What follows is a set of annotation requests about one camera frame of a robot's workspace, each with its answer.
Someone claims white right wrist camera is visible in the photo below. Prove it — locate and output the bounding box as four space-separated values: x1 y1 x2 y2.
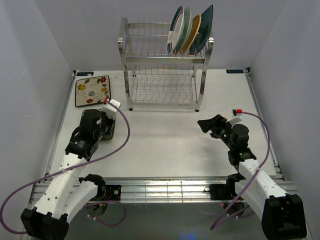
226 108 243 125

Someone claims cream square floral plate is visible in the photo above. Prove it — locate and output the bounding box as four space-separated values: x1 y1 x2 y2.
75 75 111 107

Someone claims light green floral plate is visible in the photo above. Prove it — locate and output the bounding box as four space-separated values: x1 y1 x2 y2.
178 6 192 55

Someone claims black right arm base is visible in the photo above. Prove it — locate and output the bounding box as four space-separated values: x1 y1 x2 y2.
204 173 246 200

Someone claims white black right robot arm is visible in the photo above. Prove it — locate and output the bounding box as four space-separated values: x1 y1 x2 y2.
197 109 307 240

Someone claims stainless steel dish rack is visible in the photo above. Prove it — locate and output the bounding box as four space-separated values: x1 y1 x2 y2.
117 17 214 112

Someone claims black square floral plate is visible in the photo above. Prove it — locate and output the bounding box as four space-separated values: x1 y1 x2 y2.
100 116 116 141

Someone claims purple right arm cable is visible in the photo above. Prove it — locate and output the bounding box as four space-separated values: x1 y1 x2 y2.
199 111 271 231

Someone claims dark teal square plate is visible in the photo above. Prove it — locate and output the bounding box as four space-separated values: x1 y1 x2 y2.
189 5 214 55

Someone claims woven bamboo round plate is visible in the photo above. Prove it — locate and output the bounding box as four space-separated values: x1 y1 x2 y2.
181 14 202 55

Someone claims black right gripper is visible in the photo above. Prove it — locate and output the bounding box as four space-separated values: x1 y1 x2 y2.
197 114 236 150

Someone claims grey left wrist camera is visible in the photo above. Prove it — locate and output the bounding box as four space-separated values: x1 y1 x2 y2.
101 98 121 120

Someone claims aluminium front rail frame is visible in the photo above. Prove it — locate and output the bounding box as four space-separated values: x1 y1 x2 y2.
28 67 301 205

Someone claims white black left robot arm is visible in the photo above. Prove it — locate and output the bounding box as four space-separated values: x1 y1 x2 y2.
20 106 117 240

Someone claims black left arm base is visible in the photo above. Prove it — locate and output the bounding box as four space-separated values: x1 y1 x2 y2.
93 182 122 201

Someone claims white plate teal red rim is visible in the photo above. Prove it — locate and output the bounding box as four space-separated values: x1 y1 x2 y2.
166 6 184 54

